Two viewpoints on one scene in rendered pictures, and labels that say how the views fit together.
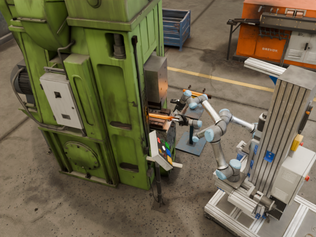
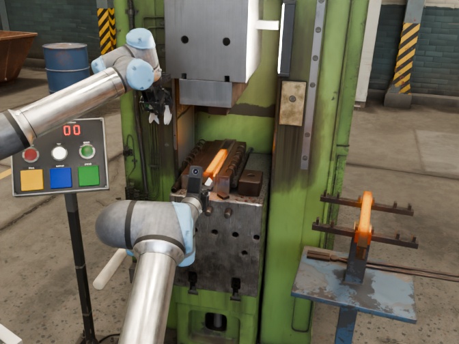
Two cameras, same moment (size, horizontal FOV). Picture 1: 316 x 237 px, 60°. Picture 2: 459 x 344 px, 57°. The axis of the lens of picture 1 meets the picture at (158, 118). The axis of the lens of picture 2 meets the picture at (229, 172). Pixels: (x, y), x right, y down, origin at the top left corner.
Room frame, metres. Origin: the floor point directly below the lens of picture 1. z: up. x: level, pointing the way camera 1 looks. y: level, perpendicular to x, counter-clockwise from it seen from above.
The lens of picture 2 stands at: (2.24, -1.62, 1.68)
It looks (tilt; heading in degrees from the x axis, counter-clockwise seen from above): 24 degrees down; 78
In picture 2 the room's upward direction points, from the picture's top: 2 degrees clockwise
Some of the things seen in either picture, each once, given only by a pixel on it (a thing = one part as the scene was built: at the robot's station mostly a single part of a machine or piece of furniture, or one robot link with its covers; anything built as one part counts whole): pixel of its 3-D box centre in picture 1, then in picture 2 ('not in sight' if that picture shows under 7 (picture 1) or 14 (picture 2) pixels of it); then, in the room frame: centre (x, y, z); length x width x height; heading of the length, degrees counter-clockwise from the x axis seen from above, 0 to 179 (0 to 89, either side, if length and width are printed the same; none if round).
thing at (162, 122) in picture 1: (149, 118); (216, 162); (2.53, 0.11, 0.96); 0.42 x 0.20 x 0.09; 68
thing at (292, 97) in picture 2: not in sight; (291, 103); (2.79, -0.08, 1.27); 0.09 x 0.02 x 0.17; 158
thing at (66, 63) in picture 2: not in sight; (69, 78); (1.20, 4.65, 0.44); 0.59 x 0.59 x 0.88
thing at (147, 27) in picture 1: (128, 31); not in sight; (2.63, 0.23, 2.06); 0.44 x 0.41 x 0.47; 68
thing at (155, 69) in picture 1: (146, 75); (229, 19); (2.57, 0.09, 1.56); 0.42 x 0.39 x 0.40; 68
